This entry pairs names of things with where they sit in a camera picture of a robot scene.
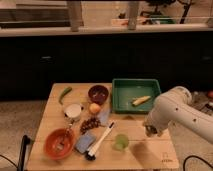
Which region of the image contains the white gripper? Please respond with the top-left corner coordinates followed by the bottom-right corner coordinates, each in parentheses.
top-left (143, 116), bottom-right (170, 137)

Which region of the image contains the metal cup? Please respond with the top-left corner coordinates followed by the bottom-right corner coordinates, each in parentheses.
top-left (145, 125), bottom-right (157, 137)

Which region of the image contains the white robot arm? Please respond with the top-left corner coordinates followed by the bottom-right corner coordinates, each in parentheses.
top-left (143, 86), bottom-right (213, 144)

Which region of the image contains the green plastic tray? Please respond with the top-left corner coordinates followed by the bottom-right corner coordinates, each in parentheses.
top-left (112, 78), bottom-right (161, 114)

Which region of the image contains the translucent green cup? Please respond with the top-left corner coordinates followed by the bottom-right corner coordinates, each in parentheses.
top-left (113, 134), bottom-right (129, 151)

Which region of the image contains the grey blue cloth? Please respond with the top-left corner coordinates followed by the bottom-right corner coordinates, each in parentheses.
top-left (97, 109), bottom-right (110, 126)

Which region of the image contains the purple grape bunch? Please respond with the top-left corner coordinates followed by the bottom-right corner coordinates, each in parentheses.
top-left (80, 117), bottom-right (101, 134)

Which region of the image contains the orange peach fruit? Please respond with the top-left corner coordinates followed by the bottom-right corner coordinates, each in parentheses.
top-left (89, 103), bottom-right (101, 114)

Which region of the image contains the dark red bowl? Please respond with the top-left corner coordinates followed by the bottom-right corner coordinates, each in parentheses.
top-left (88, 85), bottom-right (109, 105)

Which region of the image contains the blue sponge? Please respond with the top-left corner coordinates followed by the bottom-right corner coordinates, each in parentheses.
top-left (75, 132), bottom-right (96, 154)

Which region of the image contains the white dish brush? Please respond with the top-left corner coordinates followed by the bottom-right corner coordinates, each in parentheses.
top-left (85, 123), bottom-right (114, 161)

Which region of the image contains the white small pot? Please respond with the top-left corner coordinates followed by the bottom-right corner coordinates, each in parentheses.
top-left (64, 103), bottom-right (83, 121)

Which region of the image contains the green chili pepper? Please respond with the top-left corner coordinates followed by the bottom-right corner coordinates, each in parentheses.
top-left (58, 87), bottom-right (72, 105)

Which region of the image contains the metal spoon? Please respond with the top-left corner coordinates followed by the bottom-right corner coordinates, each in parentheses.
top-left (57, 123), bottom-right (72, 150)

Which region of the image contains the orange bowl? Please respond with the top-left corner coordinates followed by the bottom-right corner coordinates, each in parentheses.
top-left (43, 128), bottom-right (76, 160)

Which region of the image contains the dark counter cabinet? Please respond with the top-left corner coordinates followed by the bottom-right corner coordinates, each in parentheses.
top-left (0, 28), bottom-right (213, 100)

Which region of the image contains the black cable right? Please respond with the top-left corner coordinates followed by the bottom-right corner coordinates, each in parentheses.
top-left (182, 155), bottom-right (213, 171)

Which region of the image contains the black cable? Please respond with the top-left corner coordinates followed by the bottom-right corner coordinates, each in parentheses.
top-left (0, 134), bottom-right (33, 171)
top-left (182, 155), bottom-right (213, 171)

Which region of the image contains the black cable left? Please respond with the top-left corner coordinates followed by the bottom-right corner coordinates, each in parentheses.
top-left (0, 134), bottom-right (33, 171)

